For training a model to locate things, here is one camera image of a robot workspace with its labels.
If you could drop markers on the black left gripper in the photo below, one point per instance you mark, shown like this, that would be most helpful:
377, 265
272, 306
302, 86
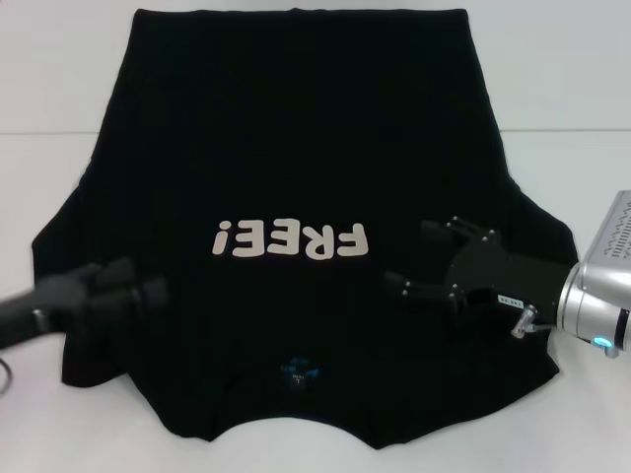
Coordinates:
54, 300

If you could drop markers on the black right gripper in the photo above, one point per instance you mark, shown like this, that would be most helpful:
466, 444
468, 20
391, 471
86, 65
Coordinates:
498, 281

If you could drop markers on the black shirt with FREE print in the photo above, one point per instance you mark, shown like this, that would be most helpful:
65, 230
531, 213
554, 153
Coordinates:
296, 162

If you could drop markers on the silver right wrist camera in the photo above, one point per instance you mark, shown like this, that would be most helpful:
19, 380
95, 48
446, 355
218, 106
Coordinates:
611, 231

